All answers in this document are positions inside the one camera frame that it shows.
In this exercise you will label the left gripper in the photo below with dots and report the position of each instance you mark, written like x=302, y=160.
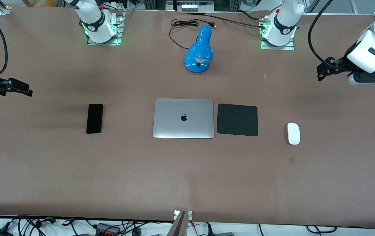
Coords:
x=344, y=61

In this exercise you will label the white computer mouse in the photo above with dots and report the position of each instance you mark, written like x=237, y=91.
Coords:
x=293, y=133

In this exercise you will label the black smartphone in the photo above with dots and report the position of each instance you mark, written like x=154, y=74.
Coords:
x=94, y=118

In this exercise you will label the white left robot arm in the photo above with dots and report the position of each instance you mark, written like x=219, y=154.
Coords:
x=284, y=23

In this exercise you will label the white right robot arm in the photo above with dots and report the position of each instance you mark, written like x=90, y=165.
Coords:
x=93, y=19

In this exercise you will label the black mouse pad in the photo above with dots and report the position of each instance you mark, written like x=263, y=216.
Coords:
x=237, y=120

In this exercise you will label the blue desk lamp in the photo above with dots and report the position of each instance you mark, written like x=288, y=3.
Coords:
x=199, y=52

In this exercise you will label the black power adapter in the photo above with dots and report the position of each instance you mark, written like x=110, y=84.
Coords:
x=0, y=232

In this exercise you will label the white power strip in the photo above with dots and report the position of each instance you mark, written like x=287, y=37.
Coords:
x=193, y=8

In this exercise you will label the silver closed laptop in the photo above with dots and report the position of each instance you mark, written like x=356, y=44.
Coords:
x=183, y=118

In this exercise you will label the grey connector with orange levers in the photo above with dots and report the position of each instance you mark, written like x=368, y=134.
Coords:
x=108, y=228

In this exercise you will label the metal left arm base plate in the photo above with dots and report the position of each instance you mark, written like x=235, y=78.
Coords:
x=289, y=46

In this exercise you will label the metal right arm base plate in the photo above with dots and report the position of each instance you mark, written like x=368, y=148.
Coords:
x=115, y=37

